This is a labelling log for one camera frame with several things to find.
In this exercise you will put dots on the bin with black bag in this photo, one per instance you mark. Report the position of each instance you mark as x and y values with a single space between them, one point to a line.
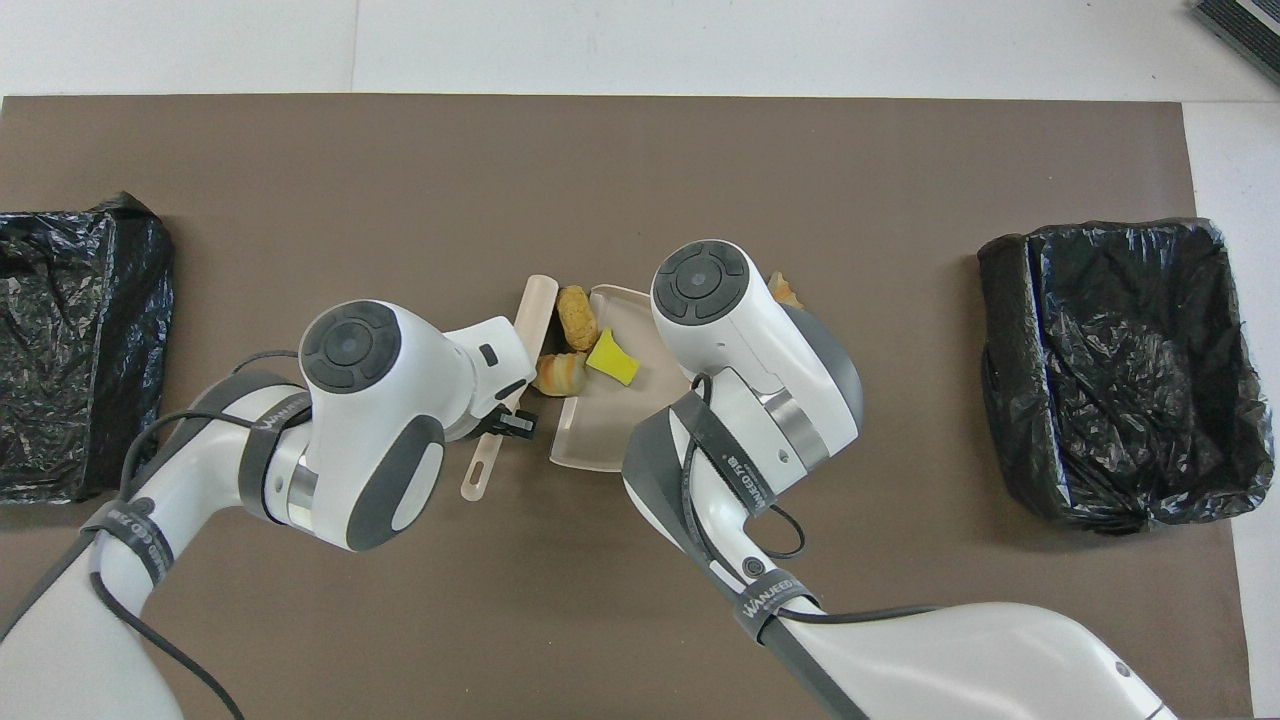
70 350
1130 370

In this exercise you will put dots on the curled orange croissant piece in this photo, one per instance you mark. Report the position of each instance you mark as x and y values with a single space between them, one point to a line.
786 292

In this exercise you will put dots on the small yellow sponge piece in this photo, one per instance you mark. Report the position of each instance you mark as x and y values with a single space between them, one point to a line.
612 360

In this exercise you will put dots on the brown bread roll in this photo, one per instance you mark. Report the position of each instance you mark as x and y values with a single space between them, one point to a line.
577 318

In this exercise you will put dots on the brown table mat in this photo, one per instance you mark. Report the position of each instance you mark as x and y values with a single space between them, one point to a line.
450 620

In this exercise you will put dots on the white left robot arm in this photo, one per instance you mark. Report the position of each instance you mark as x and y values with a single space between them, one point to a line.
380 420

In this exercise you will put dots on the beige hand brush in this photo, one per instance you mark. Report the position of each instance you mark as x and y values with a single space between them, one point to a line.
535 310

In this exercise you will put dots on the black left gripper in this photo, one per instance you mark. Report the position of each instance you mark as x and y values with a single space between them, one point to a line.
482 424

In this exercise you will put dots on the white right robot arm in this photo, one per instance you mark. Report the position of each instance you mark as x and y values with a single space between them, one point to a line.
740 340

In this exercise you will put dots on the striped croissant piece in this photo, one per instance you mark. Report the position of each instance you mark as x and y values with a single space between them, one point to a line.
560 375

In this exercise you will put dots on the dark ribbed device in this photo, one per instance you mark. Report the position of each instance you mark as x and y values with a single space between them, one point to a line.
1245 30

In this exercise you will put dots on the beige plastic dustpan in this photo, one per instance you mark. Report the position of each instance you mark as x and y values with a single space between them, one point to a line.
605 430

